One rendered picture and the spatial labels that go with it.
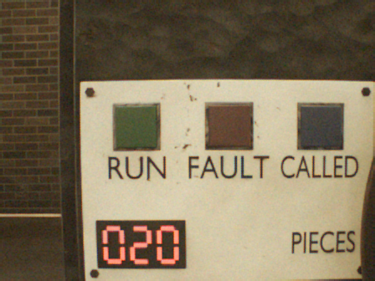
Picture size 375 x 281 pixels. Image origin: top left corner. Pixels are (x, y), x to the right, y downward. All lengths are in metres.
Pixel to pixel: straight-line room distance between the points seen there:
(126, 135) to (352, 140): 0.20
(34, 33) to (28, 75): 0.38
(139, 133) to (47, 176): 6.16
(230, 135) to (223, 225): 0.08
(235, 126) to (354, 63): 0.13
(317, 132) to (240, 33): 0.11
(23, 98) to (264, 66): 6.16
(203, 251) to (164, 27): 0.20
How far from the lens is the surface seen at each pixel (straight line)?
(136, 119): 0.65
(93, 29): 0.68
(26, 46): 6.79
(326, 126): 0.66
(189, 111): 0.65
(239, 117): 0.65
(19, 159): 6.84
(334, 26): 0.69
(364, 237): 0.61
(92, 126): 0.66
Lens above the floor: 1.24
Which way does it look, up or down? 8 degrees down
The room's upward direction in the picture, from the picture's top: straight up
